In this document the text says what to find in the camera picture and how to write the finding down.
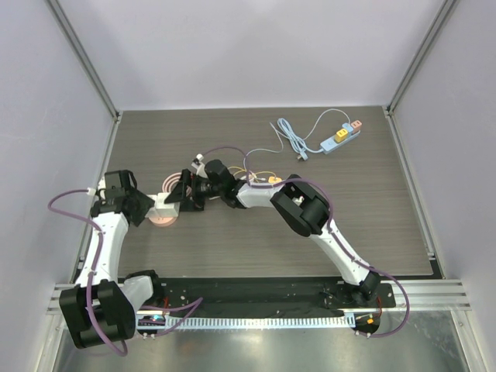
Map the pink plug adapter on strip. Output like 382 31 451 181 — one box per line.
350 120 362 134

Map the light blue power cable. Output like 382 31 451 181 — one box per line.
241 108 351 171

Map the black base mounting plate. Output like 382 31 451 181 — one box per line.
145 277 396 319

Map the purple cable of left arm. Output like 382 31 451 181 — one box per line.
47 188 204 357

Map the aluminium frame post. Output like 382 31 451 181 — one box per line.
384 0 459 116
45 0 120 122

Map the white cube socket plain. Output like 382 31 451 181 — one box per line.
154 201 180 217

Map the white cube socket tiger sticker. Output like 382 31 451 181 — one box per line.
146 193 168 219

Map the yellow orange plug adapter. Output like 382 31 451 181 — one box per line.
268 176 282 184

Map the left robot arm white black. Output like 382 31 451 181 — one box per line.
59 170 164 356

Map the yellow plug adapter on strip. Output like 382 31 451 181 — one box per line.
334 128 350 143

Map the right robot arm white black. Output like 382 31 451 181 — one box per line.
165 160 381 307

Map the aluminium frame rail front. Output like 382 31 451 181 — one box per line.
46 279 471 315

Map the light blue power strip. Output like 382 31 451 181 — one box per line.
319 128 360 154

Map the left aluminium frame post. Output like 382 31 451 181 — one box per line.
45 0 120 122

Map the white slotted cable duct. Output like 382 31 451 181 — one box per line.
136 313 356 331

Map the yellow thin cable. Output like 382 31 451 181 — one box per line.
230 166 274 185

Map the right aluminium frame post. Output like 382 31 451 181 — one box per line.
384 0 459 116

